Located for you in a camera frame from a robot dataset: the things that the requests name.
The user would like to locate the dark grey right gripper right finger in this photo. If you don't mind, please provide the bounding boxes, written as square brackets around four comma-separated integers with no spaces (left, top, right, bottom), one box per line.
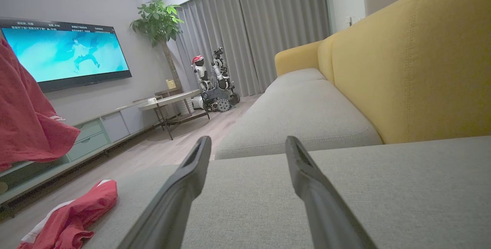
[285,136,378,249]

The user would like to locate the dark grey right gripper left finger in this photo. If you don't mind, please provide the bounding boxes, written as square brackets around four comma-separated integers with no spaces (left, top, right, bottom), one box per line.
[117,136,212,249]

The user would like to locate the white black wheeled robot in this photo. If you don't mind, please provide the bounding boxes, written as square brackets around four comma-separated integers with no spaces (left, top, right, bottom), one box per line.
[191,47,241,112]

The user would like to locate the oval coffee table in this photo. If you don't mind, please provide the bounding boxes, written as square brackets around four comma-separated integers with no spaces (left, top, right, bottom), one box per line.
[138,89,211,140]

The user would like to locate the grey sofa with yellow backrest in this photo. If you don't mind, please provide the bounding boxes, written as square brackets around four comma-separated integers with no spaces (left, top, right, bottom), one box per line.
[82,0,491,249]

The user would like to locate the red white numbered jersey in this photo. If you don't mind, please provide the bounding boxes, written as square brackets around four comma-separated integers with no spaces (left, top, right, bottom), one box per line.
[0,37,81,171]

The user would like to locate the long pale green TV cabinet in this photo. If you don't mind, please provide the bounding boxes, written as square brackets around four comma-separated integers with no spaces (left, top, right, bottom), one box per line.
[0,99,161,213]

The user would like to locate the grey pleated curtain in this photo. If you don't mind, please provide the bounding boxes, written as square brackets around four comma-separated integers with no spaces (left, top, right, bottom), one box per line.
[175,0,331,97]

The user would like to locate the red shorts with white stripe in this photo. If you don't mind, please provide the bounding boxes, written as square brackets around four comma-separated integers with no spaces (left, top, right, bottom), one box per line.
[17,180,118,249]

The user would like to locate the green potted tree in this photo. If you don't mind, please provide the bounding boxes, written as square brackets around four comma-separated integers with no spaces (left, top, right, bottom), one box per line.
[130,0,185,88]

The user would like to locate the flat screen television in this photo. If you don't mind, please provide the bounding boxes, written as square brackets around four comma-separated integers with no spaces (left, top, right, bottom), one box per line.
[0,18,132,93]

